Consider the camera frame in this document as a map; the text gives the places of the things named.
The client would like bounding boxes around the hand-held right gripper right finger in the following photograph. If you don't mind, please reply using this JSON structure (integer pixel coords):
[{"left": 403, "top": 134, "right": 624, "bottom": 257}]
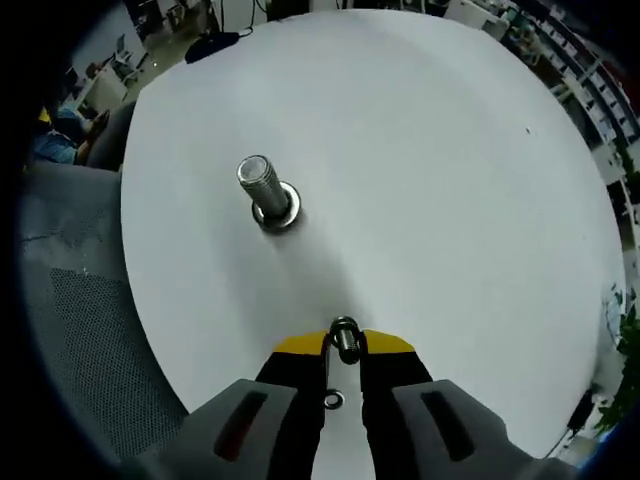
[{"left": 357, "top": 328, "right": 576, "bottom": 480}]

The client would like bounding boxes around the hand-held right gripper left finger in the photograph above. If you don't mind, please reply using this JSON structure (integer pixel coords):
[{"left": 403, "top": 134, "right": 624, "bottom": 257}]
[{"left": 134, "top": 329, "right": 332, "bottom": 480}]

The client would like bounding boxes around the small threaded steel stud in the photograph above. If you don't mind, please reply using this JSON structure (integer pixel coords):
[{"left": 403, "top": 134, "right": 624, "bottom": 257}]
[{"left": 333, "top": 319, "right": 359, "bottom": 366}]

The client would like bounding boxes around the large metal washer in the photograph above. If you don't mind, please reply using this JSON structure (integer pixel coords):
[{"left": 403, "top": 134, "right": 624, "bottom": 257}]
[{"left": 251, "top": 181, "right": 303, "bottom": 233}]

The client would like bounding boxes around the large threaded steel stud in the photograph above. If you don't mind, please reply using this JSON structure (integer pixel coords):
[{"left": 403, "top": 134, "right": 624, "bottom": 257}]
[{"left": 235, "top": 154, "right": 303, "bottom": 233}]

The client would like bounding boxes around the small black device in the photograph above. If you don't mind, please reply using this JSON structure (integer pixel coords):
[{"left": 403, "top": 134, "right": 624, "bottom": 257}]
[{"left": 566, "top": 388, "right": 595, "bottom": 430}]

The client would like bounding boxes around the white mesh office chair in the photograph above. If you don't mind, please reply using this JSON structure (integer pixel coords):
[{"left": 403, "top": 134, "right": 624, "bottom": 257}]
[{"left": 18, "top": 99, "right": 192, "bottom": 464}]

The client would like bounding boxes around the green potted plant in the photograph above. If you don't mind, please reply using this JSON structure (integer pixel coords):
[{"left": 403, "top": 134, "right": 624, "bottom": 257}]
[{"left": 593, "top": 283, "right": 640, "bottom": 437}]

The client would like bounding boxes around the black computer mouse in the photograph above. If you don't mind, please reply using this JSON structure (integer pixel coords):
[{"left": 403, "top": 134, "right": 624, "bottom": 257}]
[{"left": 183, "top": 31, "right": 242, "bottom": 65}]

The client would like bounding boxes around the white shelf with storage bins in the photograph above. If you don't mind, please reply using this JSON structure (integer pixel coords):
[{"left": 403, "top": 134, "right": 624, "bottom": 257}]
[{"left": 499, "top": 0, "right": 640, "bottom": 201}]

